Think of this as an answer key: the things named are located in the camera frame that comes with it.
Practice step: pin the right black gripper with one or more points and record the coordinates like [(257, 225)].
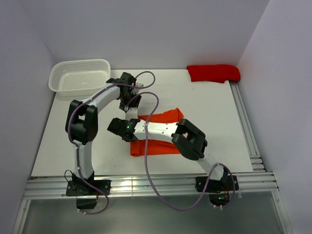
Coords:
[(126, 121)]

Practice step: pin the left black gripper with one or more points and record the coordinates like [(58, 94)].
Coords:
[(136, 100)]

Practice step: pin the orange t-shirt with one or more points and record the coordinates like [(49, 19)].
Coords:
[(157, 147)]

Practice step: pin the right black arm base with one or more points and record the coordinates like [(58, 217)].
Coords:
[(212, 186)]

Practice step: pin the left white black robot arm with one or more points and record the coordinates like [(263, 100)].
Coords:
[(82, 120)]

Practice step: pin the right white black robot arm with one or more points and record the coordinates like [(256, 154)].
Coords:
[(189, 140)]

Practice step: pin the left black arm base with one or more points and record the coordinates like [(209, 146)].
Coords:
[(85, 189)]

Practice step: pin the white perforated plastic basket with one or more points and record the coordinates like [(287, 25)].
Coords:
[(79, 77)]

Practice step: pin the red rolled t-shirt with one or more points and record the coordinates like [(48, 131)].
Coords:
[(214, 73)]

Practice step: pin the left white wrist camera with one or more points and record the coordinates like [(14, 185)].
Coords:
[(138, 86)]

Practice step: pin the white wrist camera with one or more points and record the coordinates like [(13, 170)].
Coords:
[(132, 113), (138, 86)]

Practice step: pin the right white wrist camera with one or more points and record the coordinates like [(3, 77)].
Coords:
[(132, 113)]

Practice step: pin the aluminium front rail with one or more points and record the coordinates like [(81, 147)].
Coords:
[(135, 186)]

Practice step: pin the aluminium rail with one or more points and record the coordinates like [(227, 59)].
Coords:
[(252, 147), (135, 186)]

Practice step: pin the aluminium right side rail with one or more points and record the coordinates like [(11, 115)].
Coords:
[(252, 147)]

